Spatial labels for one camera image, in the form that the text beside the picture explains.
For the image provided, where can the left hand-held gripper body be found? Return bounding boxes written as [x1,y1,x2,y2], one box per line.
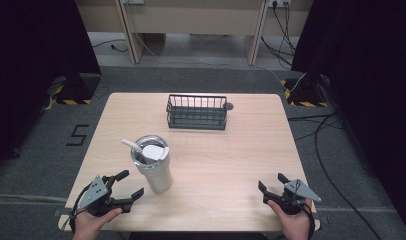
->
[76,175,132,218]

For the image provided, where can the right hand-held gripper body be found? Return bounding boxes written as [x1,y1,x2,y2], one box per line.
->
[262,178,323,216]

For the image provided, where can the white tumbler cup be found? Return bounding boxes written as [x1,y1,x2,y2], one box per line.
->
[130,134,174,194]

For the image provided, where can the person's left hand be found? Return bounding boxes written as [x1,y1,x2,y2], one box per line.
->
[71,207,124,240]

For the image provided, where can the person's right hand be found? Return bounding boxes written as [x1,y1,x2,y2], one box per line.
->
[266,198,314,240]

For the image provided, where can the white straw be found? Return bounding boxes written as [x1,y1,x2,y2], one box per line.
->
[120,137,144,154]

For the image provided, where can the stand base with striped tape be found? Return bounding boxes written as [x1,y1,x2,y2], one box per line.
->
[46,72,103,106]
[280,73,331,108]

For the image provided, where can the black curtain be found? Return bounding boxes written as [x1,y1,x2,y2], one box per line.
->
[290,0,406,231]
[0,0,103,171]

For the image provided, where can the left hand-held gripper cable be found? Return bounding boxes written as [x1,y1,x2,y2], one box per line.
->
[68,184,93,234]

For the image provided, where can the hand-held gripper cable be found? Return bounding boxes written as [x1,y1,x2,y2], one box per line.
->
[300,201,316,240]
[68,184,93,234]

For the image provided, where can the right hand-held gripper cable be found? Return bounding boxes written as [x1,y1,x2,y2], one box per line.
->
[300,201,316,240]

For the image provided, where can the dark wire basket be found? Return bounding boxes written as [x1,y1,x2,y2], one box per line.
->
[165,93,228,131]

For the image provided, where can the short black floor cable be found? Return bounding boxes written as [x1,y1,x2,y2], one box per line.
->
[91,38,129,54]

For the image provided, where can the bundle of black plugged cables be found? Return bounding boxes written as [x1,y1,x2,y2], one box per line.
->
[259,1,298,68]

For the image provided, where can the white wall socket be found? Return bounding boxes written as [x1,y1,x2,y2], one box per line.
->
[268,0,293,8]

